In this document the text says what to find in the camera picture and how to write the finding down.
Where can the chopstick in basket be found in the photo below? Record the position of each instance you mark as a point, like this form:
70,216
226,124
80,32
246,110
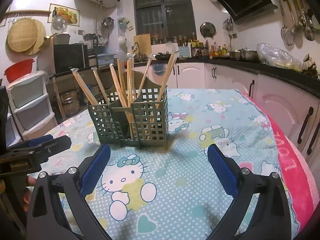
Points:
169,68

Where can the red plastic basin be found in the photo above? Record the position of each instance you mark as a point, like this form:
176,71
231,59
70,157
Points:
18,70

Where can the left hand orange glove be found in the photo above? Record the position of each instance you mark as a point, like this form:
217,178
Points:
30,182

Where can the hanging strainer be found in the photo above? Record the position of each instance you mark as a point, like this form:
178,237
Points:
285,32

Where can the white lower cabinets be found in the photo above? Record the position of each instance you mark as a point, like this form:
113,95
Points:
290,98

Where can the dark kitchen window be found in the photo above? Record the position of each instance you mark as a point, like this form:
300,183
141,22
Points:
165,18

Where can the black pot lid on wall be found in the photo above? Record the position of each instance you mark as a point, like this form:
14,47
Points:
207,30

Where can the steel mixing bowl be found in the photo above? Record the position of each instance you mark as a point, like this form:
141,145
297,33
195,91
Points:
249,55

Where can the wooden cutting board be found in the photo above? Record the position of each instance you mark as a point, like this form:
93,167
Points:
144,42

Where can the glass pot lid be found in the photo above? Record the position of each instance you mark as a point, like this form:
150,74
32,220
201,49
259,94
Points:
59,24

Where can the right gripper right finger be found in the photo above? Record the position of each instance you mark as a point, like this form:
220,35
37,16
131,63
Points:
271,217

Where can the clear plastic food bag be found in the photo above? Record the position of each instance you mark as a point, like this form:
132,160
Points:
272,56

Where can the pink towel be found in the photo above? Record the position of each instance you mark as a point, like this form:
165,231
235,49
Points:
296,175

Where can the silver black microwave oven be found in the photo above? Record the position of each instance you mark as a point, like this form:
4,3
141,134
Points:
61,58

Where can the steel stock pot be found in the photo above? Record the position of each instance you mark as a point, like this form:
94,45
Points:
70,102

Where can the black wok on stove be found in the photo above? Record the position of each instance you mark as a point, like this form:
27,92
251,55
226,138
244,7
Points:
164,56

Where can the woven bamboo tray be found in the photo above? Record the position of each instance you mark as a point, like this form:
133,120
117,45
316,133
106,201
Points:
22,35

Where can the fruit picture on wall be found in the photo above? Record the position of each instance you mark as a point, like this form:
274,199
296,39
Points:
70,14

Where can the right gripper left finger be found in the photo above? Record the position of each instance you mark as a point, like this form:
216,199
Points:
46,218

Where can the wooden shelf rack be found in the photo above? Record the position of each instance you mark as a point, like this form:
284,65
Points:
62,84

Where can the green plastic utensil basket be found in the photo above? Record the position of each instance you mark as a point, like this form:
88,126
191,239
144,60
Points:
143,124

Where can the white plastic drawer tower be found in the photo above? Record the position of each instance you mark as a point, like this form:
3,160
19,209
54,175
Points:
30,105

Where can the blender jug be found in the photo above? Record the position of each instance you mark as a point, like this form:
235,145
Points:
91,40

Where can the Hello Kitty tablecloth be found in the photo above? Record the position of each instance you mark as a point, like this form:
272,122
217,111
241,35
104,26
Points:
173,192

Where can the wooden chopstick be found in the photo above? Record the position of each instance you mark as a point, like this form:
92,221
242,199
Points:
84,87

